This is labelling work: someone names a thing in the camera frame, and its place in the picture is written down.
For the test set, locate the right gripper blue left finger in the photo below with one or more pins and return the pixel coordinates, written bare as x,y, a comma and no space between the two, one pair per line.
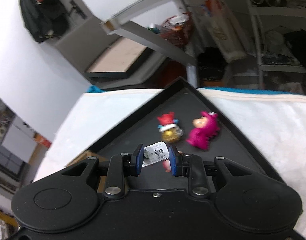
121,166

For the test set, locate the white power adapter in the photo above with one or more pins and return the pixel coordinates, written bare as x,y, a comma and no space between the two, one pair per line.
155,153

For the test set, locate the magenta dinosaur costume figurine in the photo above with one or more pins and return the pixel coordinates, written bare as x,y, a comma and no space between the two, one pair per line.
205,128

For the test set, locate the white table cloth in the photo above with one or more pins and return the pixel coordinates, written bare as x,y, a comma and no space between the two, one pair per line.
274,122

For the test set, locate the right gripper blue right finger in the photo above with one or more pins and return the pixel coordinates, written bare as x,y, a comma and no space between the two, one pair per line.
190,166

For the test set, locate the orange cardboard box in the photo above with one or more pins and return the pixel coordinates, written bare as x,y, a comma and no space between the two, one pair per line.
42,140

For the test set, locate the grey chair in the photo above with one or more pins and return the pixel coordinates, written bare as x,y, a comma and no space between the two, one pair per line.
108,60

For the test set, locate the black shallow tray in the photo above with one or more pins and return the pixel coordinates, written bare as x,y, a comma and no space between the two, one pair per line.
141,127

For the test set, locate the black hanging jacket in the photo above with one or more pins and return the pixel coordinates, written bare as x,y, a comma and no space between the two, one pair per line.
44,19

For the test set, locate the red hat gold figurine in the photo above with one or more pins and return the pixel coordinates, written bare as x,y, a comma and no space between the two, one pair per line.
169,129

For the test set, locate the black door handle lock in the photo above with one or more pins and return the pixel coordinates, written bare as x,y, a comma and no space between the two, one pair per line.
76,9

